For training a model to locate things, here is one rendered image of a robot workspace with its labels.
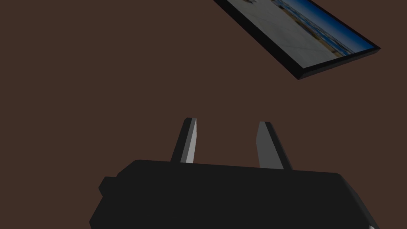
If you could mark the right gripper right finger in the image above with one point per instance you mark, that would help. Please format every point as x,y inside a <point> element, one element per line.
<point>270,149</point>

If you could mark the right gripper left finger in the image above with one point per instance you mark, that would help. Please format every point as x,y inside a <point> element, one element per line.
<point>186,143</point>

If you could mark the black framed beach picture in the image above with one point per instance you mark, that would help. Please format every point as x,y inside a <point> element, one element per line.
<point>295,31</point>

